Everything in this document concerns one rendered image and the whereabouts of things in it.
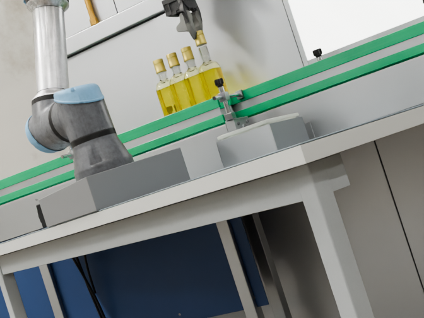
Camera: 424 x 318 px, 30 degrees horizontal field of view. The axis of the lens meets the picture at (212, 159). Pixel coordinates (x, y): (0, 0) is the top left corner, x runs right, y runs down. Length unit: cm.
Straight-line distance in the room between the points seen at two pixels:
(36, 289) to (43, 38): 107
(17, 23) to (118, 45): 322
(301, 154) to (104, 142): 76
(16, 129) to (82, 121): 387
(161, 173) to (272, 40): 76
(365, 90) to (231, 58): 55
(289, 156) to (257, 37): 129
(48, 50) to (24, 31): 392
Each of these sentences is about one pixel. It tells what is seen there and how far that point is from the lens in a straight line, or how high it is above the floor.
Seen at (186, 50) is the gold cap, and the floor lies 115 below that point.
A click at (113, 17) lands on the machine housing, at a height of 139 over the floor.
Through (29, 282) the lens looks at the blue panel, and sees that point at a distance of 292.
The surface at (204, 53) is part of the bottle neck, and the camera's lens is 251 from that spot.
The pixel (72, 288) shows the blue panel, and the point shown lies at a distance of 279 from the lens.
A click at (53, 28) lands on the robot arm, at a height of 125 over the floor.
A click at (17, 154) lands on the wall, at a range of 576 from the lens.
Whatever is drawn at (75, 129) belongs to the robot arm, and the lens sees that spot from 195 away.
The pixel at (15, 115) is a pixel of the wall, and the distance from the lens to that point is 582.
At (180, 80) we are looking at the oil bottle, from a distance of 253.
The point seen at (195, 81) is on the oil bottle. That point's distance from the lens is 250.
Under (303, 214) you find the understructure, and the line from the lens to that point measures 259.
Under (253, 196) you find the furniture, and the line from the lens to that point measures 147.
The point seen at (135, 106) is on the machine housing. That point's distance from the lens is 285.
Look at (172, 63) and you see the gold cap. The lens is 256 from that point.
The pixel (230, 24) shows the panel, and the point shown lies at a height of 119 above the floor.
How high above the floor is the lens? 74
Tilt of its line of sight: 1 degrees up
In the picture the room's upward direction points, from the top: 18 degrees counter-clockwise
